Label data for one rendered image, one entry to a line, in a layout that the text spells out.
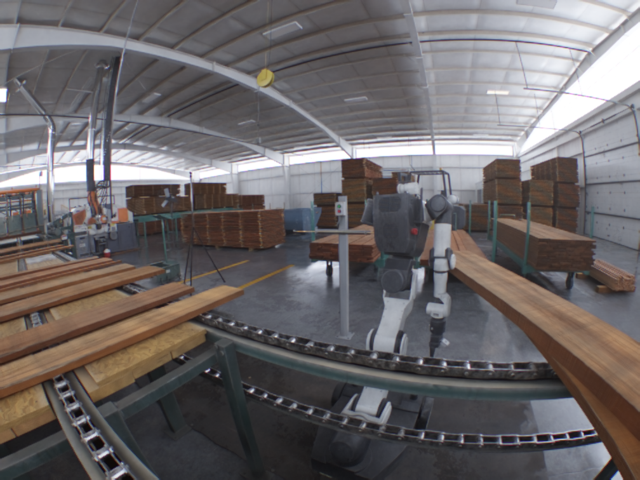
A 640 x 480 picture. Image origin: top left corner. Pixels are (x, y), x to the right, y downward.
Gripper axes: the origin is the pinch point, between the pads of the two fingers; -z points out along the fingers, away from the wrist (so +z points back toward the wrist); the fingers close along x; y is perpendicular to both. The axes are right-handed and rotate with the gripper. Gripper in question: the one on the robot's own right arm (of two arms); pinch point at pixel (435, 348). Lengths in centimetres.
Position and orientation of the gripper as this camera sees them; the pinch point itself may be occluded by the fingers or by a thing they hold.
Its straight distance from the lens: 156.9
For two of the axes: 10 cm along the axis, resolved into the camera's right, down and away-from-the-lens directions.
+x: 6.8, -1.0, 7.2
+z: -0.6, -9.9, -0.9
